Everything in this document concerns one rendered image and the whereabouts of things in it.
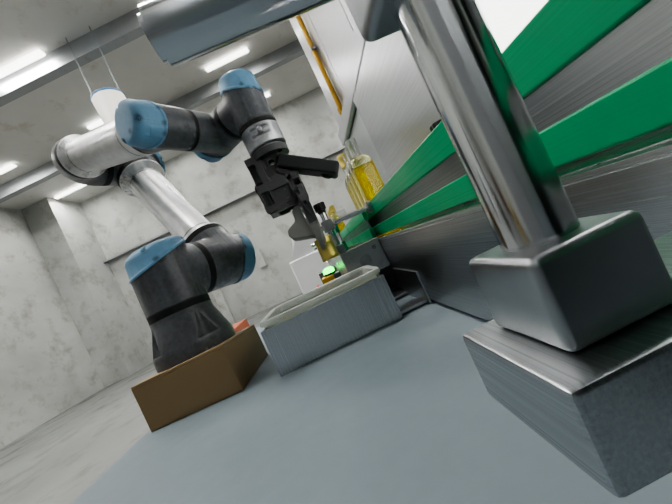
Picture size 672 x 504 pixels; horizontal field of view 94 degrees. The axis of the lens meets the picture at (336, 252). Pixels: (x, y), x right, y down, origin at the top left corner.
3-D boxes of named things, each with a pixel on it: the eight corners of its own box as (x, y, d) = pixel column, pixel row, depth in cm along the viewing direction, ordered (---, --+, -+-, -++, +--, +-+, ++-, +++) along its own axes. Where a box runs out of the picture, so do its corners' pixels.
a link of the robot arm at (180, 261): (135, 326, 60) (107, 262, 61) (197, 302, 71) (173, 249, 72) (161, 308, 53) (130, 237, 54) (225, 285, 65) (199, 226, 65)
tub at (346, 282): (403, 314, 51) (381, 266, 51) (278, 375, 50) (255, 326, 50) (382, 300, 68) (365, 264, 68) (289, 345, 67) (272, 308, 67)
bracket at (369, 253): (391, 264, 70) (377, 236, 70) (352, 282, 69) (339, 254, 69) (387, 264, 74) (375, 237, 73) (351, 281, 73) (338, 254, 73)
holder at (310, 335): (433, 303, 52) (413, 260, 52) (280, 376, 50) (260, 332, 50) (404, 291, 69) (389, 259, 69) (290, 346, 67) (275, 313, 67)
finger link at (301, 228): (300, 260, 57) (280, 216, 59) (329, 246, 58) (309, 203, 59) (298, 257, 54) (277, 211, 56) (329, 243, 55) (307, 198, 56)
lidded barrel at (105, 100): (121, 141, 611) (106, 110, 610) (146, 128, 607) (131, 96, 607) (97, 131, 555) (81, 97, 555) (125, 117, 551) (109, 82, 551)
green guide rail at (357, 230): (377, 236, 75) (362, 206, 75) (373, 238, 74) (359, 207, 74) (337, 251, 249) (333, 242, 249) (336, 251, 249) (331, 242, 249)
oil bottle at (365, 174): (404, 225, 79) (368, 148, 79) (384, 235, 79) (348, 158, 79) (398, 227, 85) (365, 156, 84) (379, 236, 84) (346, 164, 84)
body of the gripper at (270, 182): (274, 222, 63) (249, 168, 63) (313, 204, 64) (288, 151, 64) (269, 217, 55) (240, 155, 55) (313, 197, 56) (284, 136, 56)
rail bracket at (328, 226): (385, 233, 70) (361, 182, 70) (317, 264, 69) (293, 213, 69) (382, 234, 73) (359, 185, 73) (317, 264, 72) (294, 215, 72)
